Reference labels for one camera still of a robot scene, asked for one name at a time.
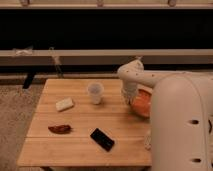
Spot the black rectangular phone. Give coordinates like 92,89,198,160
90,128,115,152

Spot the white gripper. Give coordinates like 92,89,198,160
121,81,138,105

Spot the dried red chili pepper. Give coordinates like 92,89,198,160
48,125,71,134

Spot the long wooden bench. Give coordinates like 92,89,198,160
0,49,213,87

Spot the wooden table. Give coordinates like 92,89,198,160
18,79,151,167

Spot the clear plastic cup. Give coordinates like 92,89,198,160
87,82,104,105

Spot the orange ceramic bowl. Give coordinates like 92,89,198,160
131,89,151,118

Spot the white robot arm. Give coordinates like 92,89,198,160
117,60,213,171

